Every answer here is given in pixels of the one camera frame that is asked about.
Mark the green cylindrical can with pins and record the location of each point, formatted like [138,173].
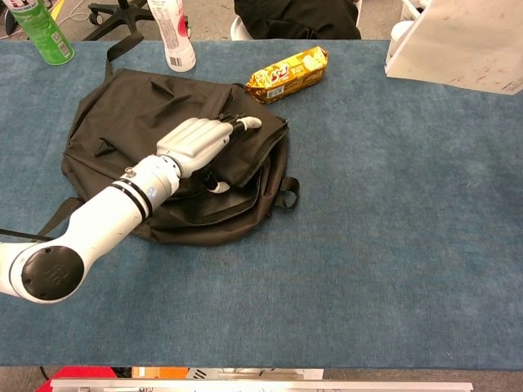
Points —
[43,32]

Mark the black office chair base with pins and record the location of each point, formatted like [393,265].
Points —
[122,18]

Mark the white plastic bottle with barcode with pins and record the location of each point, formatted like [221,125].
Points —
[173,32]

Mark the black fabric backpack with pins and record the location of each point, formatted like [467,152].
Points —
[122,106]

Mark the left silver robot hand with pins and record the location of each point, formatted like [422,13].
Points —
[196,141]

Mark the blue felt table cover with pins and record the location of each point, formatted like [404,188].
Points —
[367,265]

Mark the black garment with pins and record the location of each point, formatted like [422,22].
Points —
[294,18]

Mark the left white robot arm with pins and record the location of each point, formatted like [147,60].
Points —
[102,216]

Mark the aluminium profile rail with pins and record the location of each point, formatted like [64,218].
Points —
[261,386]

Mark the white chair seat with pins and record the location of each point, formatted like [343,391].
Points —
[237,30]

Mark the white yellow booklet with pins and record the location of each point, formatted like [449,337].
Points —
[457,45]

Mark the red panel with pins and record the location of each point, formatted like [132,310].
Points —
[81,372]

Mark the white plastic crate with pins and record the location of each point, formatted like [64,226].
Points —
[408,10]

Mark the gold biscuit packet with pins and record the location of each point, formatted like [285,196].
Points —
[286,75]

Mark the white paper cup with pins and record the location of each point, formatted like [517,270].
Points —
[398,34]

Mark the orange panel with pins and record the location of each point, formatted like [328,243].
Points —
[159,372]

